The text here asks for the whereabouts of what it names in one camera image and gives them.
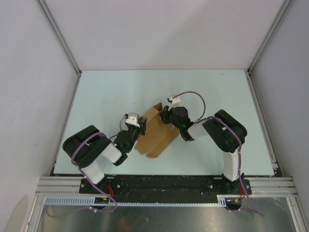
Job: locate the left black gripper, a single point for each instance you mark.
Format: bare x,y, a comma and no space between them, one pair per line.
142,123

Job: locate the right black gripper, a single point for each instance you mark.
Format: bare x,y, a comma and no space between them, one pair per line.
164,113

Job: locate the brown cardboard box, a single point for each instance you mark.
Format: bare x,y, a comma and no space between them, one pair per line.
158,136

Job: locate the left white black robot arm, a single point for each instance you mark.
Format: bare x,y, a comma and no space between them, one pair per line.
85,147

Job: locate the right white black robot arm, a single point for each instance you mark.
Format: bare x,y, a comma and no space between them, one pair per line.
227,133

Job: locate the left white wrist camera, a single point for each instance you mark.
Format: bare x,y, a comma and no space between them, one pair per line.
132,119

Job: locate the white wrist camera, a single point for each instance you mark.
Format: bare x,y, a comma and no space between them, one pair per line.
174,102
132,119

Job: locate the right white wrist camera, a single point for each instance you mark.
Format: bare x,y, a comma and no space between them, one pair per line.
174,102

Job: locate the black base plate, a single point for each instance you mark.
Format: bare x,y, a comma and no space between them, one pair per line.
167,189

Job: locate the aluminium frame rail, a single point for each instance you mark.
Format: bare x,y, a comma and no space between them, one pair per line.
261,186

